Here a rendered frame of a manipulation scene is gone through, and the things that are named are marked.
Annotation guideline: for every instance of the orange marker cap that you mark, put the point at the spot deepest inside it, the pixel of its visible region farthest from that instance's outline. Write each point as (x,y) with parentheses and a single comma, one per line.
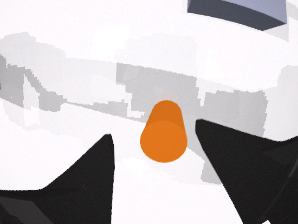
(164,138)

